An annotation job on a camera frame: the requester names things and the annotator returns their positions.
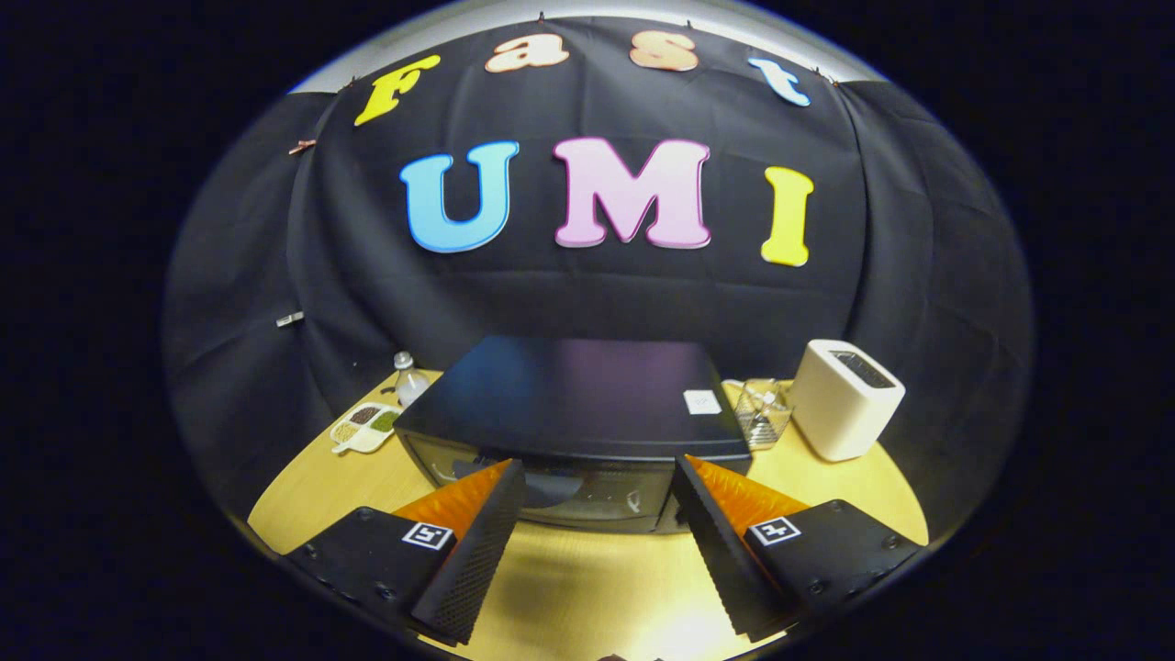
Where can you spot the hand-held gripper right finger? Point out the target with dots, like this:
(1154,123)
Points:
(716,551)

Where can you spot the black toaster oven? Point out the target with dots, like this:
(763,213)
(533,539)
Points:
(569,395)

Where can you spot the pink clip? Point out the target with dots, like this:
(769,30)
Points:
(301,146)

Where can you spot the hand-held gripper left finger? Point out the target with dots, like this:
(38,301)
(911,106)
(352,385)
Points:
(477,560)

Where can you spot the black backdrop cloth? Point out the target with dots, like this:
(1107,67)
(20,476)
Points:
(872,275)

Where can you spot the silver clip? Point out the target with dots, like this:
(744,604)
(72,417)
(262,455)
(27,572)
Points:
(289,319)

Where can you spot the white pop-up toaster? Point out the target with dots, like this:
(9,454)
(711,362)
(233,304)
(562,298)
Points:
(835,413)

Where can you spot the white divided seed dish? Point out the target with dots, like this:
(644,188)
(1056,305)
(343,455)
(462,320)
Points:
(363,431)

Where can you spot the clear plastic bottle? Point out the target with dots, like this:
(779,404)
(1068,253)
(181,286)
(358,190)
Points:
(410,386)

